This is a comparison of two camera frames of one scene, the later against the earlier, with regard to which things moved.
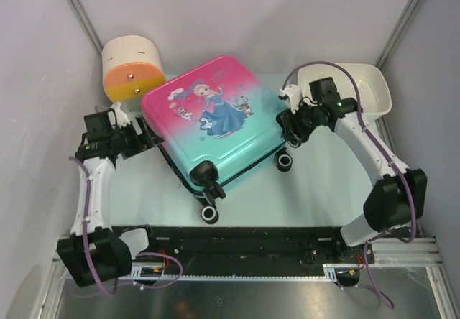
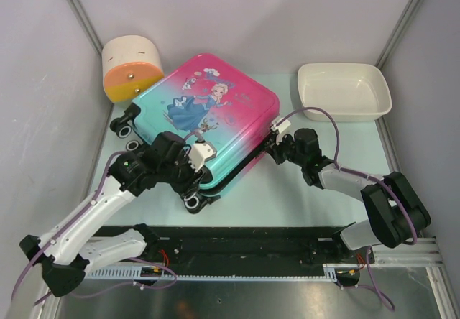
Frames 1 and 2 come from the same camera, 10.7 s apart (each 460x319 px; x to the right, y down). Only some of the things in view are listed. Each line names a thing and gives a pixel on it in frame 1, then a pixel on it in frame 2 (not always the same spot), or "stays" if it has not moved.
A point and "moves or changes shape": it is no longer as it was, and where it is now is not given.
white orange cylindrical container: (131, 67) stays
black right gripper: (291, 126) to (274, 149)
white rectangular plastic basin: (369, 77) stays
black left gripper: (139, 142) to (191, 183)
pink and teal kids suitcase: (214, 121) moves or changes shape
